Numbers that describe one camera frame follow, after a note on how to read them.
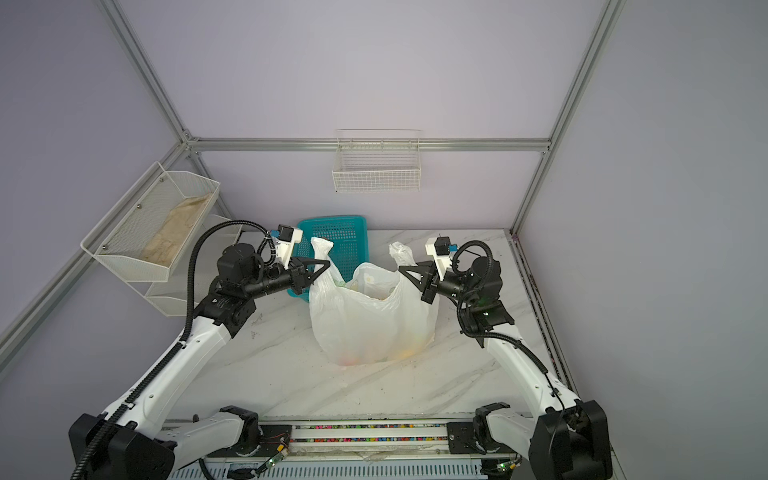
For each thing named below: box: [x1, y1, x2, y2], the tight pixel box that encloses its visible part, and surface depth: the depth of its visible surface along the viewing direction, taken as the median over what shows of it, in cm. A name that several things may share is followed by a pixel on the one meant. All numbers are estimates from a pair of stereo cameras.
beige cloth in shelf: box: [142, 193, 213, 267], surface depth 81 cm
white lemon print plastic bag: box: [310, 236, 440, 366], surface depth 75 cm
